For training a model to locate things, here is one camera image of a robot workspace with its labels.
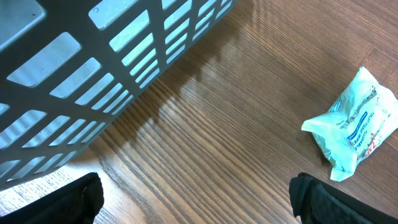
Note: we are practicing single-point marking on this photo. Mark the grey plastic shopping basket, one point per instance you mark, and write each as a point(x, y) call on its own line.
point(69, 68)

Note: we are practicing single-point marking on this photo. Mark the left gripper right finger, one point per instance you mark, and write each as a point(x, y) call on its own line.
point(315, 201)

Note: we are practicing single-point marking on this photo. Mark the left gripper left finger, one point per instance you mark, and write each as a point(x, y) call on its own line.
point(77, 202)

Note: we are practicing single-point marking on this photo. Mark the teal white tissue packet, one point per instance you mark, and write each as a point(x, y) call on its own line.
point(358, 122)

